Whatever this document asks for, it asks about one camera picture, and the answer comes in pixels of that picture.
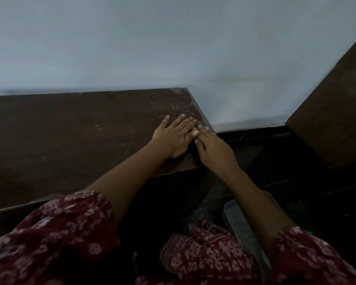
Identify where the dark brown wooden cabinet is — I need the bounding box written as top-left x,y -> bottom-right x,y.
286,28 -> 356,170

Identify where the person's left hand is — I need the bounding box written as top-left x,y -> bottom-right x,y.
150,113 -> 200,159

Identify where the person's left forearm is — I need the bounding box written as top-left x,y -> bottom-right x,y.
84,142 -> 171,227

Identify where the person's right hand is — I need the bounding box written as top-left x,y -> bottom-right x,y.
194,124 -> 241,179

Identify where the person's right forearm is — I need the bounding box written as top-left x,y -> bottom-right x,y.
217,166 -> 297,256

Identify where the maroon floral patterned garment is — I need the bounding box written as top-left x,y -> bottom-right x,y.
0,190 -> 356,285

